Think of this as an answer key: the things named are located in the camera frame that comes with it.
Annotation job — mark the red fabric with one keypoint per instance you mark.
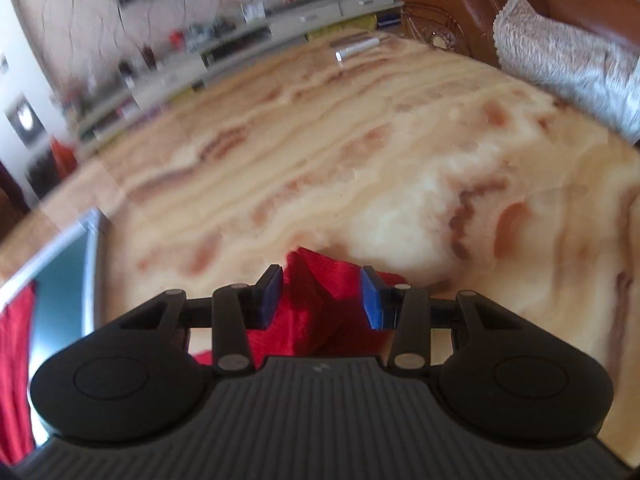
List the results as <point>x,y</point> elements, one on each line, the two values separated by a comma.
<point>15,370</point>

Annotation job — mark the blue box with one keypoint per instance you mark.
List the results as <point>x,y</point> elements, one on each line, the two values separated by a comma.
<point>388,20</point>

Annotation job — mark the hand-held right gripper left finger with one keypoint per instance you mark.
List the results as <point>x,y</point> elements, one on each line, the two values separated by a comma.
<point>270,296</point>

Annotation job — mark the framed wall picture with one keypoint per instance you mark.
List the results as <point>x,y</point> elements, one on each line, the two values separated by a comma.
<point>25,121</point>

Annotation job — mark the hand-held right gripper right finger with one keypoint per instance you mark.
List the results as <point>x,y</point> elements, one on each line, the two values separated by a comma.
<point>373,301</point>

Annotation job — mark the silver metal cylinder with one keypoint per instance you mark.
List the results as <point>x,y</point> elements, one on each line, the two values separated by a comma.
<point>356,50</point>

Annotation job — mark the red object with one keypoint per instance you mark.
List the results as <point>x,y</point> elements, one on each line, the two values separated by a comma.
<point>63,157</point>

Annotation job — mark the long white TV cabinet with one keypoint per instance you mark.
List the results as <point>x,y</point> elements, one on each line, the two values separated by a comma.
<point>210,55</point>

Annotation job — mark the white lace sofa cover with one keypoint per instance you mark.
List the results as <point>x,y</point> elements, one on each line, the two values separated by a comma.
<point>555,55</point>

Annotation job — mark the red garment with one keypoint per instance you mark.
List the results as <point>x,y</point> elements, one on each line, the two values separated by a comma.
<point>320,305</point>

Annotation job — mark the yellow box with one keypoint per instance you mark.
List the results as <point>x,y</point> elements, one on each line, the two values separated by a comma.
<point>345,29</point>

